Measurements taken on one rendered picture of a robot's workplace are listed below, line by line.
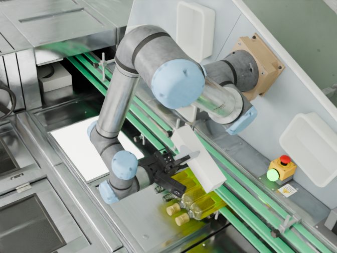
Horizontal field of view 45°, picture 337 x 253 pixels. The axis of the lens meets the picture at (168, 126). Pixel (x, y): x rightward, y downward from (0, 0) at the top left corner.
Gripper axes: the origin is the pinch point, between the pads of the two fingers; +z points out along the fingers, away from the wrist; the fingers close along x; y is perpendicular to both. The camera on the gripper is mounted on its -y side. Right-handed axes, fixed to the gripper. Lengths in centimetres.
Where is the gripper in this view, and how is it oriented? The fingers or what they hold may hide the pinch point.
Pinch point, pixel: (194, 159)
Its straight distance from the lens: 144.0
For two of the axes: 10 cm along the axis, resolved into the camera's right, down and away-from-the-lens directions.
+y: -5.2, -7.8, 3.5
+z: 8.1, -3.2, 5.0
